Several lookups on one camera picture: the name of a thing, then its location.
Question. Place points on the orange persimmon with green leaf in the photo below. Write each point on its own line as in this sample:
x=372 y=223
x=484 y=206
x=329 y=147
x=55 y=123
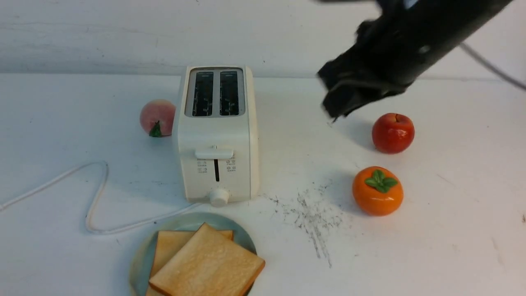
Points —
x=377 y=191

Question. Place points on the toast slice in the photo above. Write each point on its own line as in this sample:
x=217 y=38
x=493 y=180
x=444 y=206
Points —
x=172 y=246
x=238 y=269

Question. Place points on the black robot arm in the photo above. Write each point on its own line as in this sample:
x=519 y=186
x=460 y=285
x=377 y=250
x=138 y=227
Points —
x=450 y=22

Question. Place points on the pink peach with leaf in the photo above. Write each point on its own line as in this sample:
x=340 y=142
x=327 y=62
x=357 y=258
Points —
x=156 y=118

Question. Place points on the white two-slot toaster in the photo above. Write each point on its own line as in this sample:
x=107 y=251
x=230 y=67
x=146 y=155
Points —
x=215 y=135

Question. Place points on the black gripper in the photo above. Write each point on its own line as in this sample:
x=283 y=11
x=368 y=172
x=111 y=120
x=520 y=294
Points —
x=384 y=61

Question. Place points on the red apple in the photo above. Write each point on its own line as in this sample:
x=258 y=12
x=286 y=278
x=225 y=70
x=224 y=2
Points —
x=393 y=133

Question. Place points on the light blue round plate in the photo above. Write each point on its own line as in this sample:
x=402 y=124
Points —
x=142 y=261

